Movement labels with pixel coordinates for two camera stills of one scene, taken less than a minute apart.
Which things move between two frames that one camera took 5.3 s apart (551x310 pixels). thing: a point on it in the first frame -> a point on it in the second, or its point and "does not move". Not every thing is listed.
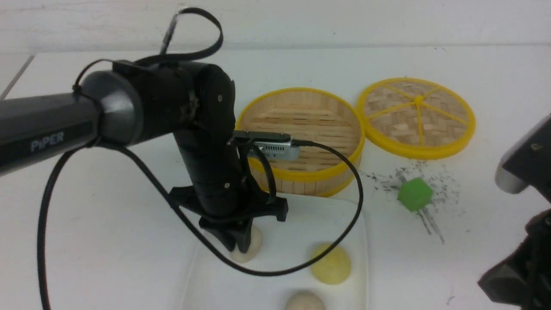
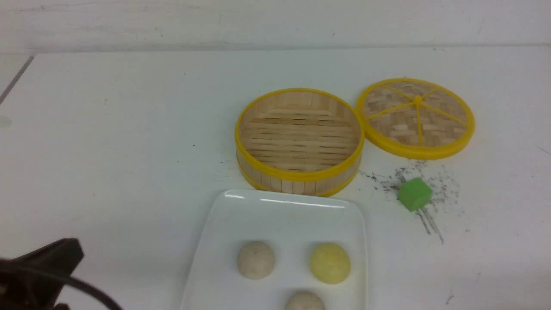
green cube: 415,193 does not move
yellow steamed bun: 333,267 does not move
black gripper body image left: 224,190 -> 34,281
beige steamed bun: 255,246 -> 256,260
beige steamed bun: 304,300 does not move
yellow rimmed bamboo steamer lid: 416,118 does not move
